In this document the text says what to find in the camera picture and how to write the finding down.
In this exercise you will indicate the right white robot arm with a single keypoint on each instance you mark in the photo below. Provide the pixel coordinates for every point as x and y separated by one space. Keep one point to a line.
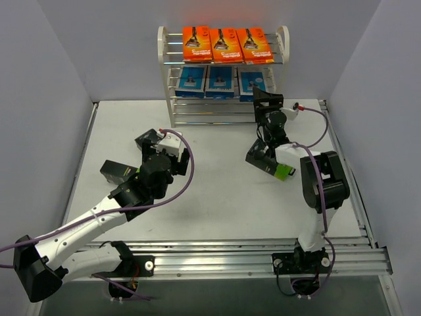
323 181

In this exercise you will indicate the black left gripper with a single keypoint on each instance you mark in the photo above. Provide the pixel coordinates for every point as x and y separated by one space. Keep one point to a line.
148 152

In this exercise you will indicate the aluminium rail base frame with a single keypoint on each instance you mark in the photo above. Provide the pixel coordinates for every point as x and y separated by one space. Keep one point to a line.
228 222

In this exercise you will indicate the grey Harry's box blue razor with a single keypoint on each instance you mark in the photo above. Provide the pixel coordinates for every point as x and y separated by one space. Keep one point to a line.
248 79

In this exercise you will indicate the white chrome-bar shelf rack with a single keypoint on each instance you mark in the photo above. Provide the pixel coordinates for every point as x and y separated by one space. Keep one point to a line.
189 111

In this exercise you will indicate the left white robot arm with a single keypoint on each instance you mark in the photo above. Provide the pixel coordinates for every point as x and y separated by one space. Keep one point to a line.
45 263

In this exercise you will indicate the small orange Gillette razor box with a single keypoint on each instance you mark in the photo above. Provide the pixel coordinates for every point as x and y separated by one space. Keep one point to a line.
196 44

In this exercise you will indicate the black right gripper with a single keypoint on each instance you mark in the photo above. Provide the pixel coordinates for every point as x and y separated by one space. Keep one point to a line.
268 109

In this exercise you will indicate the orange Gillette Fusion5 razor box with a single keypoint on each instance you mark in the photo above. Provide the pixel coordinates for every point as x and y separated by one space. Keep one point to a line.
254 46

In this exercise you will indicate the black green Gillette Labs carton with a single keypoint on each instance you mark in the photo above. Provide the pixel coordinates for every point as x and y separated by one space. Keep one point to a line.
117 173

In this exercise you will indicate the Harry's blade cartridge pack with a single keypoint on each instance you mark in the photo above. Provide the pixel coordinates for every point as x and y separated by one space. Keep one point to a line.
220 82

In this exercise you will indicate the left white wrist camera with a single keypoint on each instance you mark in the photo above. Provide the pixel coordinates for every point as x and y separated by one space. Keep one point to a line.
168 143

